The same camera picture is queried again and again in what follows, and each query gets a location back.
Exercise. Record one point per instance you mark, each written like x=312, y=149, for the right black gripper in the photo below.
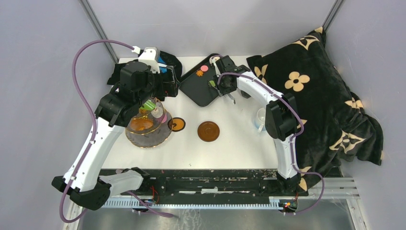
x=227, y=89

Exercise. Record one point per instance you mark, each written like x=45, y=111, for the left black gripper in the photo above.
x=173, y=81

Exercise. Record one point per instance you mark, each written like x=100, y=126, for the metal tongs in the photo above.
x=229, y=96

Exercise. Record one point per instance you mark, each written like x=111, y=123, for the green cake slice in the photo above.
x=149, y=105

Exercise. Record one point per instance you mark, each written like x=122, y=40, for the pink frosted cupcake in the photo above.
x=164, y=118

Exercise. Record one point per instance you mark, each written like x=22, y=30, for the white mug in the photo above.
x=259, y=120

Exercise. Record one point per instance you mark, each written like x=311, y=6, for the black paper cup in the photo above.
x=244, y=94

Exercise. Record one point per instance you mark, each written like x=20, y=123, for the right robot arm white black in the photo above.
x=281, y=116

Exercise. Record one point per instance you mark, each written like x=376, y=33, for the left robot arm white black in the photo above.
x=132, y=106

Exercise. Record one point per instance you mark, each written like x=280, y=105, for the black serving tray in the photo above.
x=197, y=88

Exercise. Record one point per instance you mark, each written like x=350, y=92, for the pink macaron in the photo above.
x=204, y=68

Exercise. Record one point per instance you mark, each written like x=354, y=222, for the black flower-print cloth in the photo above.
x=164, y=58

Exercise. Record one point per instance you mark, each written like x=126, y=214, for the orange swirl cookie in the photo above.
x=199, y=73

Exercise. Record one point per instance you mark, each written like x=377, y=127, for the orange black round coaster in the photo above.
x=177, y=124

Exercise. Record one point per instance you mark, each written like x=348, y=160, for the brown round coaster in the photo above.
x=208, y=131

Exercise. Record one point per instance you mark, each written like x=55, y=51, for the black floral blanket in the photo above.
x=335, y=124

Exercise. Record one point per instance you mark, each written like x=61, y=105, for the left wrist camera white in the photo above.
x=149, y=56

